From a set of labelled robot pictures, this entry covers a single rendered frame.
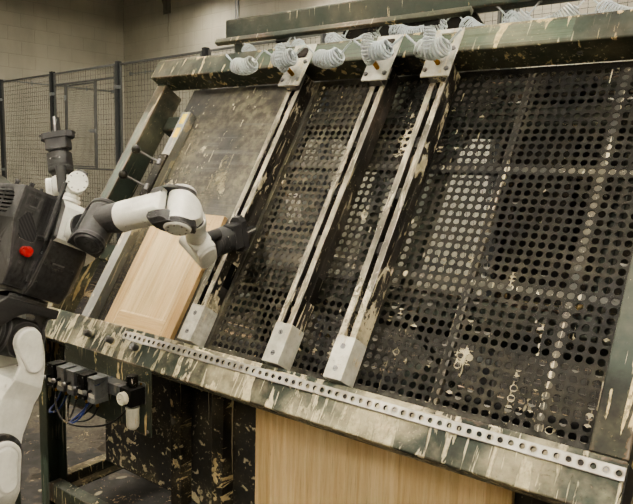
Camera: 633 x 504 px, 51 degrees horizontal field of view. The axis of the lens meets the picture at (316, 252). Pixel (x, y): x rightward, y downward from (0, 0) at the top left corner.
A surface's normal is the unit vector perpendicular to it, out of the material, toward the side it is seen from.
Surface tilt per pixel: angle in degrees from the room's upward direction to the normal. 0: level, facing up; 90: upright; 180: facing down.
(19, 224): 90
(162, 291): 57
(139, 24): 90
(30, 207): 90
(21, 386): 112
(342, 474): 90
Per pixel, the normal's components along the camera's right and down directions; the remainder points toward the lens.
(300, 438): -0.61, 0.09
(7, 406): 0.79, 0.11
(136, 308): -0.50, -0.46
